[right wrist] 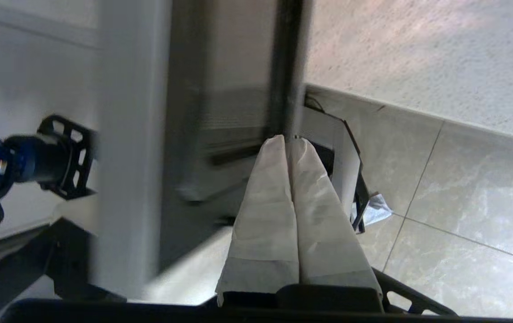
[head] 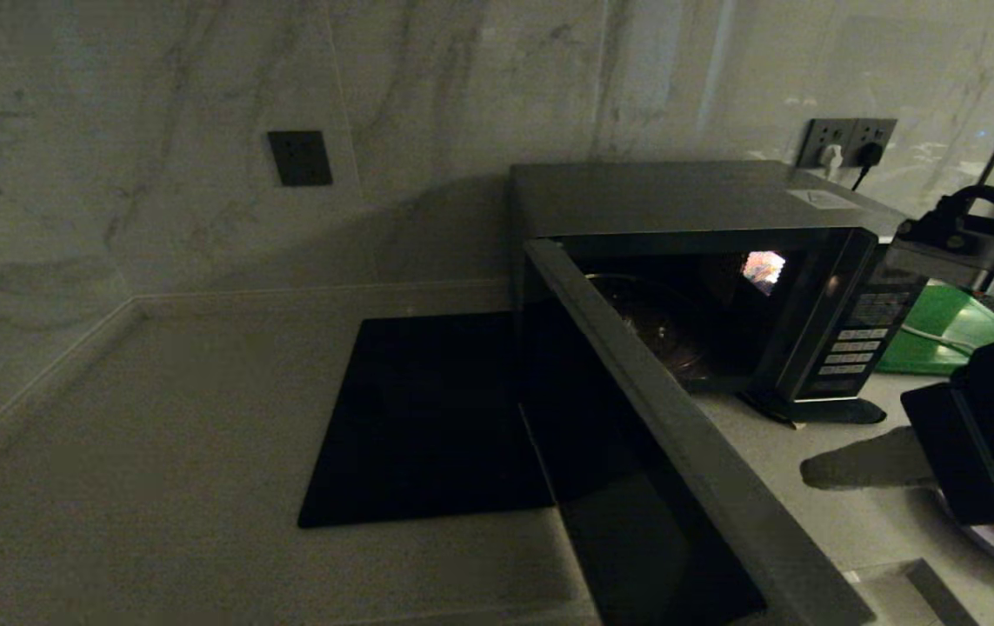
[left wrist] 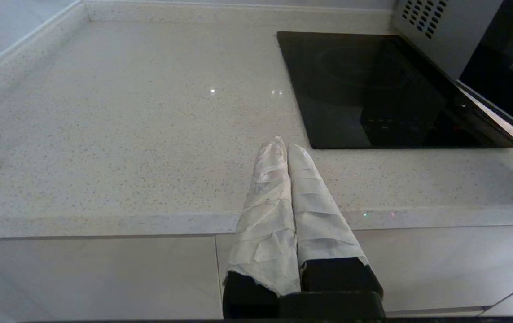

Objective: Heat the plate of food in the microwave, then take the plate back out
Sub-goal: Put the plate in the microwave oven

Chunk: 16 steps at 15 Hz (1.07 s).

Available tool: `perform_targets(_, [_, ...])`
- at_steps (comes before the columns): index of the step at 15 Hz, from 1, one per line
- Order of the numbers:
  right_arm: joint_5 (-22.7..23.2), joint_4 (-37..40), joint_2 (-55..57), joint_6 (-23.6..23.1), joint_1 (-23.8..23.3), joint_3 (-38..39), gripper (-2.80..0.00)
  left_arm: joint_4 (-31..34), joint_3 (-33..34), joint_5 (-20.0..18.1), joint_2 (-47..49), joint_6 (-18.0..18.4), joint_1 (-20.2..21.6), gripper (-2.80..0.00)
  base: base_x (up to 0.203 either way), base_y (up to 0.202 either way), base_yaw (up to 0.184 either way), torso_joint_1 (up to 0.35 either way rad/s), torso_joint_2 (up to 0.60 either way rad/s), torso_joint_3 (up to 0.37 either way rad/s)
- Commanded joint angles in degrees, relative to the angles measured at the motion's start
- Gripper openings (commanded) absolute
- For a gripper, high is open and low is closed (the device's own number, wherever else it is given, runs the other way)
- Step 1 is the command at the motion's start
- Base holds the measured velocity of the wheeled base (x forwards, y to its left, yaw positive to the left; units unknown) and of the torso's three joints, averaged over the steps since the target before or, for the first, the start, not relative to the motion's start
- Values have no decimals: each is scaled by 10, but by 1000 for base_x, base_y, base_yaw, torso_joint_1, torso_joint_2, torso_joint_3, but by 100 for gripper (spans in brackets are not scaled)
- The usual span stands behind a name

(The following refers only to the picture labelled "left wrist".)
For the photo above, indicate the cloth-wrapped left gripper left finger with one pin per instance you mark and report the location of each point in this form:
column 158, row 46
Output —
column 265, row 224

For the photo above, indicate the black glass induction cooktop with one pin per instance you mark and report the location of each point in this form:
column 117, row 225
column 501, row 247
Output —
column 373, row 89

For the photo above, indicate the black glass microwave door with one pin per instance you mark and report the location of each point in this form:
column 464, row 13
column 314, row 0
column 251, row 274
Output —
column 503, row 76

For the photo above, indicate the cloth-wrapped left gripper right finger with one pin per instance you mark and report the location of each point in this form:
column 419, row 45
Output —
column 319, row 220

